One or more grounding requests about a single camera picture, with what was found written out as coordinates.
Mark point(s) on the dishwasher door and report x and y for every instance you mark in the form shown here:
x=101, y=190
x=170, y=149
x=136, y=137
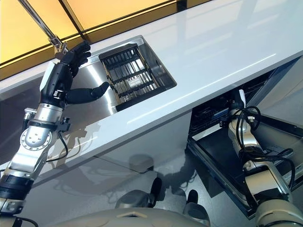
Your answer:
x=217, y=156

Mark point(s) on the dark robot foot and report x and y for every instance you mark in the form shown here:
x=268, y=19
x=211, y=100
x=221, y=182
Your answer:
x=193, y=196
x=156, y=186

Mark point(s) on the dark right robot foot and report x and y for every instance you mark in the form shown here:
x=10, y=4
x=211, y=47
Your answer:
x=193, y=196

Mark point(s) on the dark left robot foot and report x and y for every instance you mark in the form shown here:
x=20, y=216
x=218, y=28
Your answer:
x=156, y=186

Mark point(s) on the stainless steel sink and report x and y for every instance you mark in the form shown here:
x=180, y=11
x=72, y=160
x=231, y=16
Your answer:
x=94, y=78

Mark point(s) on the dark dishwasher rack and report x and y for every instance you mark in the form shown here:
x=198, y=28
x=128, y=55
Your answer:
x=208, y=116

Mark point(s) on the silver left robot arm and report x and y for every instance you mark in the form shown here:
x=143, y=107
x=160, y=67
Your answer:
x=28, y=151

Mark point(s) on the silver robot leg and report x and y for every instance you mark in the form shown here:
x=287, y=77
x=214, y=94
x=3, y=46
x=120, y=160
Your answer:
x=197, y=214
x=132, y=198

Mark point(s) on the silver robot torso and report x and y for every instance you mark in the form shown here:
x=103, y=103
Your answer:
x=118, y=218

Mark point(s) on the silver right robot leg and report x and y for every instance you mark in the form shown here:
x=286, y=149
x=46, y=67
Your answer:
x=197, y=214

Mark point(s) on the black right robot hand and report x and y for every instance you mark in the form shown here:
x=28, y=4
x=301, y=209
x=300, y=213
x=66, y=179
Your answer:
x=239, y=101

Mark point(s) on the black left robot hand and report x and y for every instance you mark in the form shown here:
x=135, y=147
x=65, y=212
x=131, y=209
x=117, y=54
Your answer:
x=55, y=81

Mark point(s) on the chrome kitchen faucet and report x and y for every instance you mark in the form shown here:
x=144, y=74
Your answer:
x=40, y=22

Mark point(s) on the white glossy cabinet front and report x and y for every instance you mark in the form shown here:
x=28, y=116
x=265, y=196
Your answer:
x=146, y=142

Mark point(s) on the open built-in dishwasher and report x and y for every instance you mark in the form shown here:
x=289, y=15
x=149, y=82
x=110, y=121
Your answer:
x=213, y=146

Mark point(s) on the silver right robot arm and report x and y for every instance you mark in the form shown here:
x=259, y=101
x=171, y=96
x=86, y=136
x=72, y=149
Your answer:
x=267, y=184

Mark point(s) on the dark window frame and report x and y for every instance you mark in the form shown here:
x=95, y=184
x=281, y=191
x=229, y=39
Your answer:
x=82, y=33

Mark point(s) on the silver left robot leg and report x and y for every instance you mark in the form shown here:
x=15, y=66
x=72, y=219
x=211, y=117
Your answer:
x=132, y=198

